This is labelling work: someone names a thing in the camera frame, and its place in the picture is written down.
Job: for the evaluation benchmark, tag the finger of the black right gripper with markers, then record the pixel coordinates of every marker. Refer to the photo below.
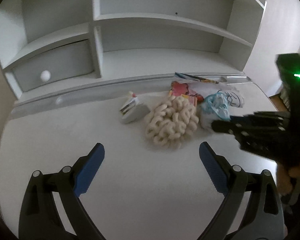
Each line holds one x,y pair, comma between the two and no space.
268,143
272,121

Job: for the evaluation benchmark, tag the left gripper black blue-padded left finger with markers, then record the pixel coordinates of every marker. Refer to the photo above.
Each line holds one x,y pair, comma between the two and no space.
39,217

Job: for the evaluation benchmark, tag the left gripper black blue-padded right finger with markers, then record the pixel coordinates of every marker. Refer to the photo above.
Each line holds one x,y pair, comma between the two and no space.
263,217

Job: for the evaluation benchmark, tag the blue white plastic bag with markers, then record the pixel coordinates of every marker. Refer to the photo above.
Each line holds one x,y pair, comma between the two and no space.
214,107

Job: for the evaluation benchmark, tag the pink yellow snack box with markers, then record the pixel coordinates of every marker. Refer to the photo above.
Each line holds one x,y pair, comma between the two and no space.
183,89

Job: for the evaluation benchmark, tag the colourful booklet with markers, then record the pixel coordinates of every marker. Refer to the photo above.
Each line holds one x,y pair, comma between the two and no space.
186,78

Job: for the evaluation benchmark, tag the crushed white milk carton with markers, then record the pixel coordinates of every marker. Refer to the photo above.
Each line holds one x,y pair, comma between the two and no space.
132,109

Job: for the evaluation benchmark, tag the white printed paper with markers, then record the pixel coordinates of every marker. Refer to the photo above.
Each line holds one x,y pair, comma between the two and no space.
204,89

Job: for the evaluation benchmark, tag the person's right hand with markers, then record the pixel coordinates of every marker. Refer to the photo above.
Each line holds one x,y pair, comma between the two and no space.
284,178

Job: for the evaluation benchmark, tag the grey drawer with white knob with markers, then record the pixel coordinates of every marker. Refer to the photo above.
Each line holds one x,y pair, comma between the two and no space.
64,62

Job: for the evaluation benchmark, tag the white desk hutch shelf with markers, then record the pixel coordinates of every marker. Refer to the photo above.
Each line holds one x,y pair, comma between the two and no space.
129,38

